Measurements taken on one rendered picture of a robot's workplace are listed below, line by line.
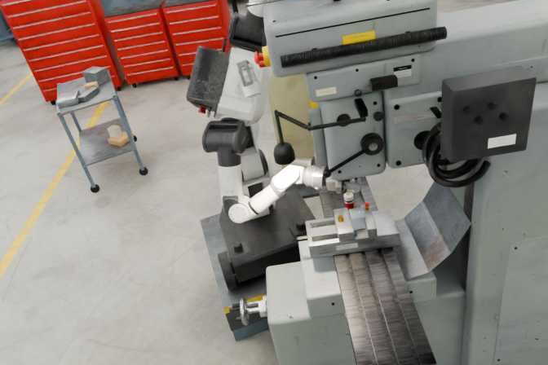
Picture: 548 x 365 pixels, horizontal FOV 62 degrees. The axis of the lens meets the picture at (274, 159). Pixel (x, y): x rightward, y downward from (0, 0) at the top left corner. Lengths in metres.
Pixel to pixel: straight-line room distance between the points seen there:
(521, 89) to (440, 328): 1.19
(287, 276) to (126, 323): 1.42
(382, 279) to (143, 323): 1.81
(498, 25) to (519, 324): 1.18
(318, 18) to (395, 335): 1.00
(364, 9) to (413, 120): 0.39
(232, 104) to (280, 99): 1.69
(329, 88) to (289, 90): 2.01
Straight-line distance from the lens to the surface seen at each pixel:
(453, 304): 2.04
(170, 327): 3.06
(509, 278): 1.90
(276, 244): 2.44
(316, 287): 1.86
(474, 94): 1.21
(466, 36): 1.44
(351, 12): 1.30
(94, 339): 3.24
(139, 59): 6.50
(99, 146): 4.66
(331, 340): 2.06
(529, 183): 1.63
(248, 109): 1.73
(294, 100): 3.41
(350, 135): 1.48
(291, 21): 1.29
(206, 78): 1.75
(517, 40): 1.51
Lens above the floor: 2.24
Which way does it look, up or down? 32 degrees down
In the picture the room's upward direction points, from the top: 12 degrees counter-clockwise
